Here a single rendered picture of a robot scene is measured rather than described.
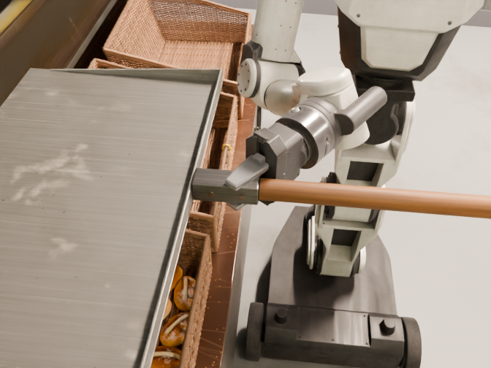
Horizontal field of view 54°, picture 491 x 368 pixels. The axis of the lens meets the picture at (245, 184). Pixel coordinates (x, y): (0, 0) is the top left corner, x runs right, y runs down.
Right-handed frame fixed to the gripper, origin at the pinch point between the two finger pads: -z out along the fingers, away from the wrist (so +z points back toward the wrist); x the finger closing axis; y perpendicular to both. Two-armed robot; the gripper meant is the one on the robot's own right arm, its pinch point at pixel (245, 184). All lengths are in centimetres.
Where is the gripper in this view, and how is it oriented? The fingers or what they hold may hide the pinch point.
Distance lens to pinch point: 65.6
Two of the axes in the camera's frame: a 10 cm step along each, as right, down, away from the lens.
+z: 6.6, -5.4, 5.2
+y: -7.5, -4.7, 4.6
